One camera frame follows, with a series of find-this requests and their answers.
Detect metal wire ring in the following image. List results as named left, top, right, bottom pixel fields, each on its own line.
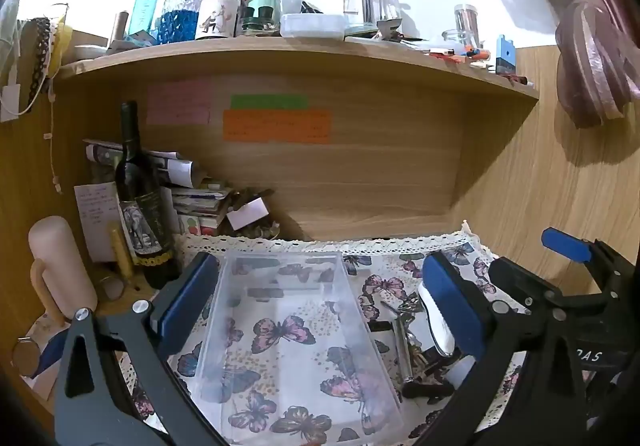
left=97, top=273, right=127, bottom=301

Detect orange wall note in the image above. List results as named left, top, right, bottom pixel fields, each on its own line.
left=222, top=109, right=332, bottom=145

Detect green wall note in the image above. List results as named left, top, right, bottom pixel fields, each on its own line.
left=230, top=94, right=309, bottom=109

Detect blue paper sheet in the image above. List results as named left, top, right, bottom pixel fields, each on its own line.
left=34, top=330, right=72, bottom=378

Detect dark wine bottle elephant label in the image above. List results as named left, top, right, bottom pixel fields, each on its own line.
left=115, top=100, right=182, bottom=289

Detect key bunch with camouflage fob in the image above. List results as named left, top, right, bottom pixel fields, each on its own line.
left=381, top=295, right=426, bottom=382

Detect wooden shelf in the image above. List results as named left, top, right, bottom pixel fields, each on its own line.
left=52, top=36, right=541, bottom=99

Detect butterfly print lace cloth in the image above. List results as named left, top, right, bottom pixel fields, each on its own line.
left=117, top=221, right=532, bottom=446

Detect pink striped curtain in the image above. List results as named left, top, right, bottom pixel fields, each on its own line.
left=467, top=0, right=640, bottom=129

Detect black tube with gold cap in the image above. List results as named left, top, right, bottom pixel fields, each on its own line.
left=401, top=377, right=457, bottom=403

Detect white sticky note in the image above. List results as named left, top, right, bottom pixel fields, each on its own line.
left=226, top=198, right=270, bottom=229

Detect small glass jar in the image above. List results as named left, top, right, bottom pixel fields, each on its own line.
left=442, top=29, right=471, bottom=49

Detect white fabric shaver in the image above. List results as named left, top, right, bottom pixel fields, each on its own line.
left=417, top=283, right=455, bottom=358

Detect teal glass bottle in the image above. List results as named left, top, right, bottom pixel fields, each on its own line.
left=127, top=0, right=161, bottom=39

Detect black lace ribbon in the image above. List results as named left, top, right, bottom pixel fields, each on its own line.
left=21, top=17, right=54, bottom=109

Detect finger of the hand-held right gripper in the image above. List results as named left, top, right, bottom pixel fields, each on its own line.
left=541, top=227, right=640, bottom=309
left=487, top=257, right=576, bottom=314

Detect handwritten white paper note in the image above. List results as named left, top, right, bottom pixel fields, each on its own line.
left=74, top=183, right=126, bottom=263

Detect stack of booklets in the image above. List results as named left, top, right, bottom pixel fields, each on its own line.
left=167, top=176, right=236, bottom=235

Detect rolled magazine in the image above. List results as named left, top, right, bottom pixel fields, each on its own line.
left=82, top=139, right=182, bottom=167

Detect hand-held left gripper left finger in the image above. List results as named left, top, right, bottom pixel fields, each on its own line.
left=54, top=252, right=231, bottom=446

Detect blue plastic block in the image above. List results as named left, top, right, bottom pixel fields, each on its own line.
left=496, top=34, right=517, bottom=75

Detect cardboard tube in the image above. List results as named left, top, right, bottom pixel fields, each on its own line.
left=111, top=12, right=130, bottom=44

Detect cream cylindrical container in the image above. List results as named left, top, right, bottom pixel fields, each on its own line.
left=28, top=216, right=98, bottom=327

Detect pink wall note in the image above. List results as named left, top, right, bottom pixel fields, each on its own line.
left=146, top=80, right=213, bottom=125

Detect tall glass jar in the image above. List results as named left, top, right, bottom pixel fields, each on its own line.
left=454, top=4, right=481, bottom=34

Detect diamond pattern bottle blue contents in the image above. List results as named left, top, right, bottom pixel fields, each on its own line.
left=157, top=0, right=207, bottom=45

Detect clear flat plastic case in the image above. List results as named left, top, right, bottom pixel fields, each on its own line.
left=280, top=13, right=347, bottom=39

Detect beaded string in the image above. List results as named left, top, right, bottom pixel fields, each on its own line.
left=46, top=80, right=64, bottom=195

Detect pile of small metal bits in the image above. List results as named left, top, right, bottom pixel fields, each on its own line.
left=232, top=187, right=282, bottom=241

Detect yellow stick tube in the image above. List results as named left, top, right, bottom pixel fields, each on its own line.
left=110, top=223, right=136, bottom=279

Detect clear plastic storage box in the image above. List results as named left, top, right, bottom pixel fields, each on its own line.
left=192, top=251, right=405, bottom=446

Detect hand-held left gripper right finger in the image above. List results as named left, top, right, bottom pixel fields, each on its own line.
left=421, top=251, right=581, bottom=446

